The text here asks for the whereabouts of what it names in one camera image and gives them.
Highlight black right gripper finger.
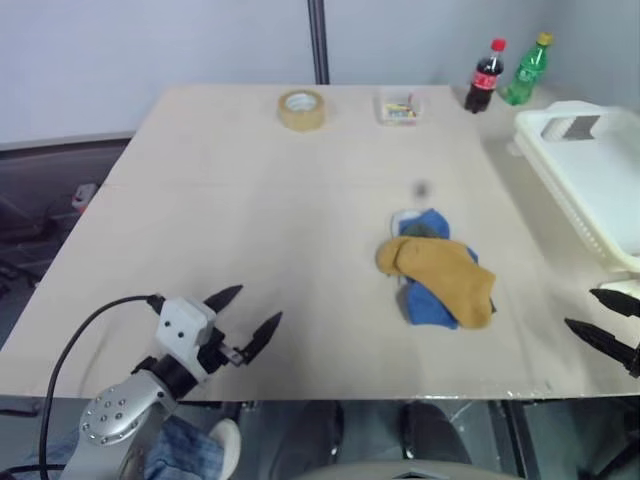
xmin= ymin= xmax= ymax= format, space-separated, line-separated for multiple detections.
xmin=564 ymin=317 xmax=640 ymax=377
xmin=589 ymin=287 xmax=640 ymax=320

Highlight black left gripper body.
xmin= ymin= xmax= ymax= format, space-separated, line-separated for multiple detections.
xmin=197 ymin=327 xmax=251 ymax=375

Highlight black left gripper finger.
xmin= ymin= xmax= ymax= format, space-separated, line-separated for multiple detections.
xmin=241 ymin=311 xmax=285 ymax=364
xmin=203 ymin=284 xmax=245 ymax=314

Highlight mustard yellow sock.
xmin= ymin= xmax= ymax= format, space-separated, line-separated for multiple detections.
xmin=375 ymin=235 xmax=498 ymax=331

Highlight clear plastic box colourful contents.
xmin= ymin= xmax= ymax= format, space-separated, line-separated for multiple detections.
xmin=375 ymin=89 xmax=429 ymax=128

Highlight white shoe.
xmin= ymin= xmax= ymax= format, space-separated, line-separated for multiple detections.
xmin=206 ymin=418 xmax=243 ymax=479

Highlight blue jeans leg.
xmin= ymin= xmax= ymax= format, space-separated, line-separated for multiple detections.
xmin=143 ymin=416 xmax=226 ymax=480

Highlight white slotted plastic basket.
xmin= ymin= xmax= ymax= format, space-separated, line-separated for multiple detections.
xmin=506 ymin=100 xmax=640 ymax=276

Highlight blue sock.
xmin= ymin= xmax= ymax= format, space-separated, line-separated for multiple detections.
xmin=390 ymin=208 xmax=482 ymax=332

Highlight red and white floor device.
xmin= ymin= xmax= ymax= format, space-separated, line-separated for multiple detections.
xmin=71 ymin=183 xmax=99 ymax=208

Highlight dark rounded shape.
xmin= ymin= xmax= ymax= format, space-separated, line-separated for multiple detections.
xmin=401 ymin=400 xmax=474 ymax=467

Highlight brown packing tape roll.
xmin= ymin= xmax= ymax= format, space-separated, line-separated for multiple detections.
xmin=277 ymin=89 xmax=326 ymax=133

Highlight black equipment on floor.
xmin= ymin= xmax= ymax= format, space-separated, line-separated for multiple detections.
xmin=0 ymin=192 xmax=76 ymax=290

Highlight green soda bottle yellow cap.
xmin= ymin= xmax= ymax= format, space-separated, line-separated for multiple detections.
xmin=497 ymin=31 xmax=555 ymax=107

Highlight cola bottle red cap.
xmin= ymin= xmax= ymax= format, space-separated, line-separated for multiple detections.
xmin=463 ymin=38 xmax=508 ymax=116

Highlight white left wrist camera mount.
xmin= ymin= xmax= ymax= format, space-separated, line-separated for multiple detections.
xmin=153 ymin=296 xmax=220 ymax=385

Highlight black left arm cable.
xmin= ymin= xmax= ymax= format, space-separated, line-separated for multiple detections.
xmin=0 ymin=293 xmax=166 ymax=480

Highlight dark vertical partition post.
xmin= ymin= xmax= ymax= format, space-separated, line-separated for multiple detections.
xmin=306 ymin=0 xmax=332 ymax=86

